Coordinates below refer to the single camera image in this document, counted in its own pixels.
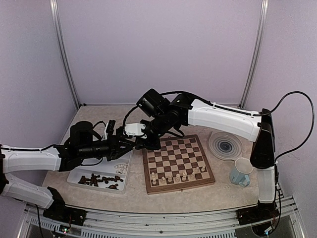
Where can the left aluminium frame post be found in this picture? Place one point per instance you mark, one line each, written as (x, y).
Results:
(63, 53)

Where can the light chess pieces pile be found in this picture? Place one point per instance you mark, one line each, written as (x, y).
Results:
(121, 168)

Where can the right aluminium frame post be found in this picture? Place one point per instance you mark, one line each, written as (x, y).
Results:
(256, 52)

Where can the white plastic divided tray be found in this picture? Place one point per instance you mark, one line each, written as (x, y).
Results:
(107, 176)

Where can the white chess queen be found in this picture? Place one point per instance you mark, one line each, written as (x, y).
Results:
(184, 176)

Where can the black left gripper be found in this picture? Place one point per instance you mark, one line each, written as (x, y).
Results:
(114, 146)

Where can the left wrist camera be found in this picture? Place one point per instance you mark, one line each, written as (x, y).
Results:
(109, 129)

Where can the wooden chess board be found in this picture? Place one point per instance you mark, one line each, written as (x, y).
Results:
(175, 156)

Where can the white chess king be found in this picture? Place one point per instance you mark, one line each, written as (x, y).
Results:
(177, 178)

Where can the aluminium frame post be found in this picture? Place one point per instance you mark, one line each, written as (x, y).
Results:
(63, 53)
(256, 52)

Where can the blue spiral ceramic plate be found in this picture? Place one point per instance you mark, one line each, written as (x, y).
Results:
(225, 146)

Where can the light blue ceramic mug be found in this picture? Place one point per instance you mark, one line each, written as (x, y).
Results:
(240, 173)

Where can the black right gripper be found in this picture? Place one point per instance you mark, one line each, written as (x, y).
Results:
(153, 145)

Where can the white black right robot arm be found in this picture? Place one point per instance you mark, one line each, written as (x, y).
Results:
(254, 126)

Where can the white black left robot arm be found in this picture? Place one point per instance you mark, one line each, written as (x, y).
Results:
(13, 159)

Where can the front aluminium rail base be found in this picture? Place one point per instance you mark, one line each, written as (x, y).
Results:
(109, 224)

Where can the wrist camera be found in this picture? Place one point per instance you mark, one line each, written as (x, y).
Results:
(135, 130)
(109, 129)

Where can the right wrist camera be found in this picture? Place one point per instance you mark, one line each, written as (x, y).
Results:
(135, 130)

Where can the dark chess pieces pile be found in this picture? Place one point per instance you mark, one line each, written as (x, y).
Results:
(95, 180)

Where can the rear aluminium frame rail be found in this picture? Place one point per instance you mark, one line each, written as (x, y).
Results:
(134, 104)

